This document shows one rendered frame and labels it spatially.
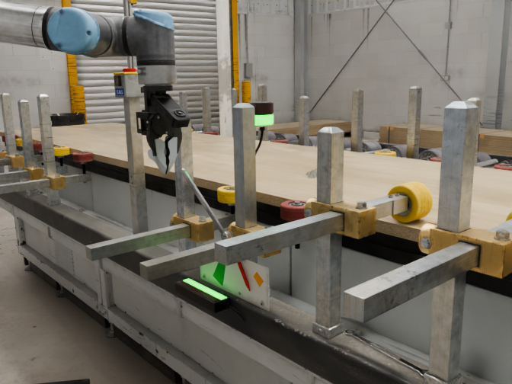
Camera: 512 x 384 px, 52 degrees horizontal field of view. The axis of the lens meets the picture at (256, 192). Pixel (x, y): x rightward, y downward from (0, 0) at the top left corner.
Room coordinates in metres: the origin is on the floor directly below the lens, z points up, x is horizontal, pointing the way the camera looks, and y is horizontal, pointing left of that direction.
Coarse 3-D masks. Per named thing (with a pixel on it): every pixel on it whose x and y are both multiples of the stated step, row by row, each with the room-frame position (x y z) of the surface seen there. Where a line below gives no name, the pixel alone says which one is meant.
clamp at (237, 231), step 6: (234, 222) 1.17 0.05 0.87; (228, 228) 1.16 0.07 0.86; (234, 228) 1.14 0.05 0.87; (240, 228) 1.13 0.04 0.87; (246, 228) 1.12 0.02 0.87; (252, 228) 1.12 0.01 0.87; (258, 228) 1.12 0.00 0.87; (234, 234) 1.14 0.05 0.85; (240, 234) 1.12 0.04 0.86; (270, 252) 1.07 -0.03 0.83; (276, 252) 1.08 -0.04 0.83
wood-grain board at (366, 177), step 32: (64, 128) 3.33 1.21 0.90; (96, 128) 3.29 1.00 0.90; (96, 160) 2.14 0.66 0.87; (224, 160) 1.91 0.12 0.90; (256, 160) 1.90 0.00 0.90; (288, 160) 1.89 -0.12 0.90; (352, 160) 1.86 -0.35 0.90; (384, 160) 1.85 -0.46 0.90; (416, 160) 1.84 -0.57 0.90; (256, 192) 1.37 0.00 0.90; (288, 192) 1.35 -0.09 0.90; (352, 192) 1.34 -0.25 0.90; (384, 192) 1.33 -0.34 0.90; (480, 192) 1.31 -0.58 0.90; (384, 224) 1.06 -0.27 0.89; (416, 224) 1.03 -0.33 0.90; (480, 224) 1.02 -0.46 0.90
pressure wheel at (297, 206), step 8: (296, 200) 1.23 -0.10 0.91; (304, 200) 1.23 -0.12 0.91; (280, 208) 1.19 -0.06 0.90; (288, 208) 1.17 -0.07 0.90; (296, 208) 1.16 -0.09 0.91; (280, 216) 1.19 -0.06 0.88; (288, 216) 1.17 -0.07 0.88; (296, 216) 1.16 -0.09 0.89; (304, 216) 1.16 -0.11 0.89; (296, 248) 1.19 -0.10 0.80
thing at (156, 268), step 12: (180, 252) 0.99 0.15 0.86; (192, 252) 0.99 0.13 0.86; (204, 252) 1.00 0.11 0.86; (144, 264) 0.93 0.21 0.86; (156, 264) 0.93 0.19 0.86; (168, 264) 0.95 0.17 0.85; (180, 264) 0.96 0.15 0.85; (192, 264) 0.98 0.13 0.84; (144, 276) 0.93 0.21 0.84; (156, 276) 0.93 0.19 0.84
